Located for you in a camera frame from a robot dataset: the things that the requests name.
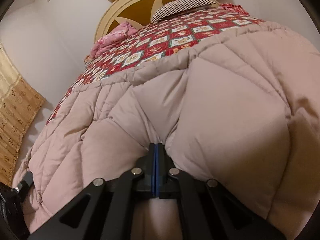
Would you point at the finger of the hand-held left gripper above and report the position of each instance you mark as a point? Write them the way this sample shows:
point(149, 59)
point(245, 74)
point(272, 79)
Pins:
point(23, 183)

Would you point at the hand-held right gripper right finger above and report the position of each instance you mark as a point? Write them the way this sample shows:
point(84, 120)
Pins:
point(160, 165)

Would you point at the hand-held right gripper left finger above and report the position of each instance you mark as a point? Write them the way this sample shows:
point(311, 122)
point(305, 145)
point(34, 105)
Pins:
point(153, 165)

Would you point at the beige quilted puffer jacket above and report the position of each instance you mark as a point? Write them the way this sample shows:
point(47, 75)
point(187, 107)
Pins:
point(212, 105)

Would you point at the beige floral side curtain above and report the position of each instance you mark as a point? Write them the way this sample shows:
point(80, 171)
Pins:
point(17, 120)

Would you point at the red printed bedspread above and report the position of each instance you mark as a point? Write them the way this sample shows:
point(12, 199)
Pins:
point(155, 47)

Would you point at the small patterned folded cloth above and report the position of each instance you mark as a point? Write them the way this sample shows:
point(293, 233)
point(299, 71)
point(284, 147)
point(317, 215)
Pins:
point(88, 59)

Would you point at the pink folded quilt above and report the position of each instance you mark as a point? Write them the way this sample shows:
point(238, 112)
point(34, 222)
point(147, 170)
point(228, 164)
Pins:
point(113, 37)

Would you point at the cream wooden headboard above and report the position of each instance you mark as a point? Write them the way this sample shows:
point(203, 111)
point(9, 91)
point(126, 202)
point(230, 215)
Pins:
point(140, 7)

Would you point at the striped pillow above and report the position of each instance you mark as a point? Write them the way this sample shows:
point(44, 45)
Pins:
point(182, 7)

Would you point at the red patterned cloth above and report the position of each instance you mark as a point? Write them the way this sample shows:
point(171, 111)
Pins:
point(233, 7)

